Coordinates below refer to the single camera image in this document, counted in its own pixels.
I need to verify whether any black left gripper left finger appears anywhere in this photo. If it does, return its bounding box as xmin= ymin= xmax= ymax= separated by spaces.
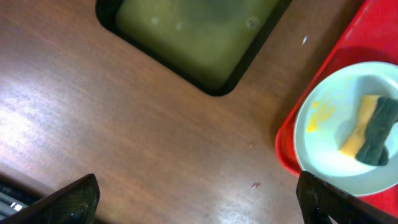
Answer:
xmin=1 ymin=174 xmax=100 ymax=224

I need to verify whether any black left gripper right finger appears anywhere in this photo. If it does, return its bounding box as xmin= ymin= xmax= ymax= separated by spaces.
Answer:
xmin=296 ymin=171 xmax=397 ymax=224

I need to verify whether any yellow green sponge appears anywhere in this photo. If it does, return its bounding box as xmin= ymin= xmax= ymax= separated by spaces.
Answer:
xmin=340 ymin=95 xmax=397 ymax=166

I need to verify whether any light green plate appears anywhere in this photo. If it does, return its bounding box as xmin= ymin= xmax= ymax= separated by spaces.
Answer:
xmin=294 ymin=62 xmax=397 ymax=196

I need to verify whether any red plastic tray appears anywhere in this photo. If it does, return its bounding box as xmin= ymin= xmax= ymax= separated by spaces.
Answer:
xmin=274 ymin=0 xmax=398 ymax=218

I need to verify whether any black tray with green liquid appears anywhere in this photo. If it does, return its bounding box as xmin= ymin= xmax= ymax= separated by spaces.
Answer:
xmin=95 ymin=0 xmax=291 ymax=96

